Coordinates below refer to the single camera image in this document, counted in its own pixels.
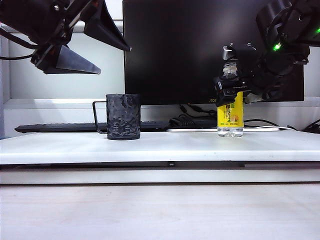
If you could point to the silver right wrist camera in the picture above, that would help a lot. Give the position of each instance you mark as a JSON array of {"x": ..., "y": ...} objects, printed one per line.
[{"x": 228, "y": 52}]

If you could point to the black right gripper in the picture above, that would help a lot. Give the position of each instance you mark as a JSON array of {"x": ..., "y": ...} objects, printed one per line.
[{"x": 275, "y": 70}]

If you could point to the thin aluminium partition rail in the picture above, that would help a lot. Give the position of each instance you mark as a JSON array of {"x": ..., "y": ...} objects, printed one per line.
[{"x": 77, "y": 28}]

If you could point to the silver white monitor stand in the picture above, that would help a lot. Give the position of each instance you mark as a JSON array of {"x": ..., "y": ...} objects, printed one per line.
[{"x": 195, "y": 130}]

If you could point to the white raised desk board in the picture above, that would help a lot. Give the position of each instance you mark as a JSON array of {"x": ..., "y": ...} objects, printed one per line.
[{"x": 160, "y": 150}]

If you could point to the clear bottle with yellow label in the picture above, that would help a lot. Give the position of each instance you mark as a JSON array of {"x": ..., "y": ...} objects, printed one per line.
[{"x": 230, "y": 120}]

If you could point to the black power adapter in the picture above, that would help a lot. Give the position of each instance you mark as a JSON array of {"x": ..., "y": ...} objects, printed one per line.
[{"x": 182, "y": 122}]

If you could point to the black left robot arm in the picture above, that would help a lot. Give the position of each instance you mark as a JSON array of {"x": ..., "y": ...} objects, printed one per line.
[{"x": 10, "y": 10}]

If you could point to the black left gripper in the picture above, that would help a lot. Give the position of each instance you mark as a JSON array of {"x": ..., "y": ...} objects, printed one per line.
[{"x": 55, "y": 20}]

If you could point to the black AOC computer monitor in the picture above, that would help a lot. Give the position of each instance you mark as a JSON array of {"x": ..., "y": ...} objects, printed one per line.
[{"x": 175, "y": 50}]

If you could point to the black computer keyboard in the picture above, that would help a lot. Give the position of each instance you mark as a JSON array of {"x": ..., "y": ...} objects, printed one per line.
[{"x": 62, "y": 127}]

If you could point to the wide aluminium partition ledge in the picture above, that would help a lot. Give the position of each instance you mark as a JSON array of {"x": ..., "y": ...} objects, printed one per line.
[{"x": 50, "y": 102}]

